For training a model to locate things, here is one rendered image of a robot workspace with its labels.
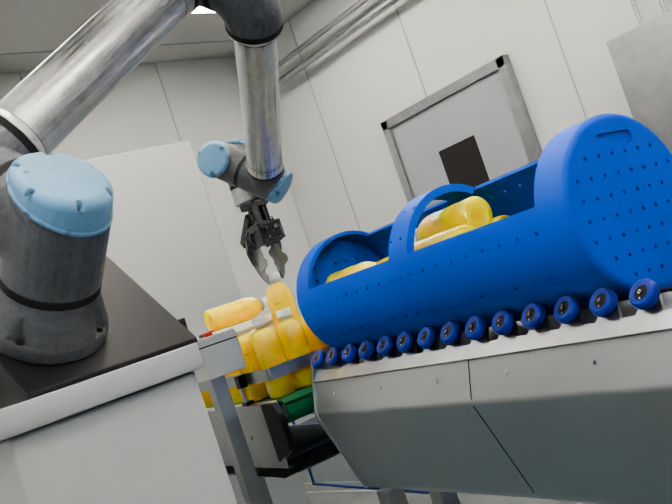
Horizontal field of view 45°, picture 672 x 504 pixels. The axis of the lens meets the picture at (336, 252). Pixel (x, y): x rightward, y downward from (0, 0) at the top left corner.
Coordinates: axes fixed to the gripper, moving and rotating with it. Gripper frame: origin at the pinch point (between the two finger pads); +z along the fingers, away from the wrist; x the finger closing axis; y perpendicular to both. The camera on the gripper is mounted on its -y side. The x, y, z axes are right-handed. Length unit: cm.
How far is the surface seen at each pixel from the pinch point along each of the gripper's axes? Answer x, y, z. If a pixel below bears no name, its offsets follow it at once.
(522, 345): -6, 90, 28
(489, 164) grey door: 298, -217, -42
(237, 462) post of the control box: -25.3, -0.7, 41.6
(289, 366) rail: -9.0, 10.6, 23.1
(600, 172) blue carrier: 0, 111, 5
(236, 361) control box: -20.7, 7.6, 17.7
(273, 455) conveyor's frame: -17.2, 3.1, 42.9
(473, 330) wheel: -6, 79, 24
